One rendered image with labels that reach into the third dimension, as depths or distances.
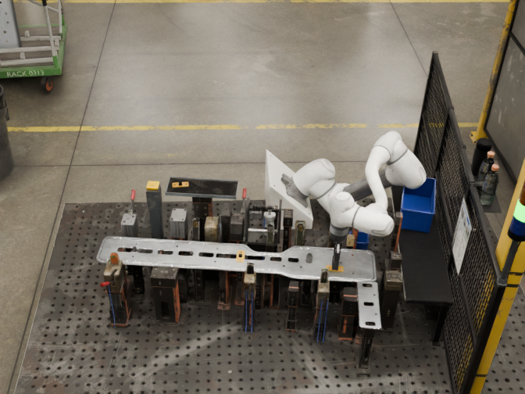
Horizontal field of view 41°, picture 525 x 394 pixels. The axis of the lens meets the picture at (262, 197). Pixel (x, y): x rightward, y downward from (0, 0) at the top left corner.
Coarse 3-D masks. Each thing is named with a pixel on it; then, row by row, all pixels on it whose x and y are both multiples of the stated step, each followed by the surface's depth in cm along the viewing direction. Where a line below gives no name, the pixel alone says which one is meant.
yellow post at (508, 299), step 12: (516, 192) 251; (504, 228) 264; (504, 240) 263; (504, 252) 262; (504, 264) 265; (516, 264) 264; (492, 276) 275; (516, 276) 268; (516, 288) 272; (504, 300) 277; (480, 312) 288; (504, 312) 281; (504, 324) 286; (492, 336) 290; (492, 348) 295; (480, 372) 305; (480, 384) 310
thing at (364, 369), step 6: (366, 324) 313; (372, 324) 313; (366, 330) 312; (372, 330) 311; (366, 336) 314; (372, 336) 314; (366, 342) 317; (360, 348) 326; (366, 348) 322; (360, 354) 324; (366, 354) 325; (360, 360) 326; (366, 360) 325; (360, 366) 328; (366, 366) 329; (360, 372) 327; (366, 372) 327
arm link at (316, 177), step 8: (320, 160) 395; (328, 160) 400; (304, 168) 398; (312, 168) 394; (320, 168) 392; (328, 168) 393; (296, 176) 400; (304, 176) 396; (312, 176) 393; (320, 176) 392; (328, 176) 393; (296, 184) 398; (304, 184) 396; (312, 184) 395; (320, 184) 394; (328, 184) 395; (304, 192) 399; (312, 192) 398; (320, 192) 396
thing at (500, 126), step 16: (512, 0) 530; (512, 16) 534; (512, 32) 538; (512, 48) 538; (496, 64) 564; (512, 64) 537; (496, 80) 569; (512, 80) 537; (496, 96) 572; (512, 96) 537; (496, 112) 572; (512, 112) 537; (480, 128) 602; (496, 128) 572; (512, 128) 539; (496, 144) 574; (512, 144) 541; (512, 160) 546; (512, 176) 542
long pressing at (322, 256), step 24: (120, 240) 351; (144, 240) 352; (168, 240) 352; (144, 264) 339; (168, 264) 339; (192, 264) 339; (216, 264) 339; (240, 264) 340; (264, 264) 340; (288, 264) 340; (312, 264) 341; (360, 264) 341
